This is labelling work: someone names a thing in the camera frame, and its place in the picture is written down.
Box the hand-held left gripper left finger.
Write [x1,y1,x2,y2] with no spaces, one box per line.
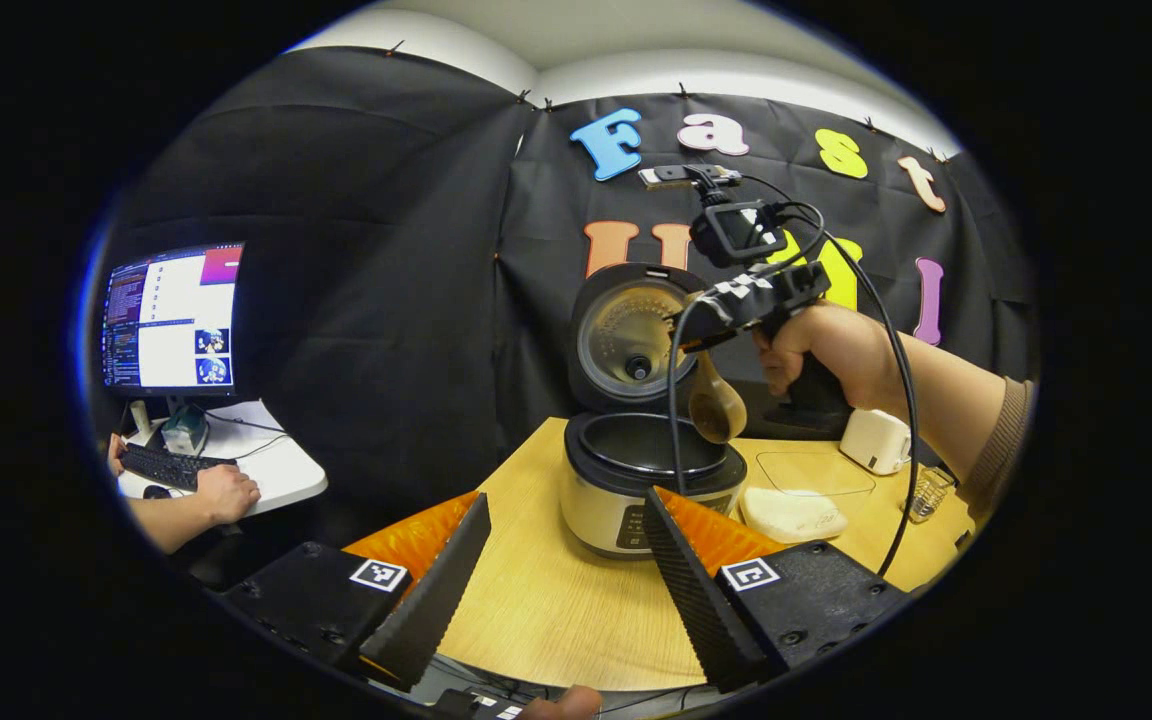
[221,491,493,693]

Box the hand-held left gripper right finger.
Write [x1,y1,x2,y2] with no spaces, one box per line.
[642,488,912,693]

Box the wooden spoon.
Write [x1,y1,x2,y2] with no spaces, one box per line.
[686,345,749,446]

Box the silver rice cooker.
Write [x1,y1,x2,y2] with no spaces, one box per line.
[560,262,749,559]

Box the clear tray of white rice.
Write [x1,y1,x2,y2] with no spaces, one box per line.
[739,450,877,544]

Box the clear chopstick holder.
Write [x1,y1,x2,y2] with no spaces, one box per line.
[901,465,955,524]

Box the white toaster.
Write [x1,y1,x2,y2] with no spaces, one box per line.
[839,408,912,476]

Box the white side desk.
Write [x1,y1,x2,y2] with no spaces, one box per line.
[116,398,329,521]

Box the black keyboard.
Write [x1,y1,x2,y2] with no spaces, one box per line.
[119,443,237,493]

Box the small green desk device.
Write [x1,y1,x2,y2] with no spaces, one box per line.
[161,405,209,456]

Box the computer monitor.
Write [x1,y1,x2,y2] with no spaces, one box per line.
[99,241,247,399]

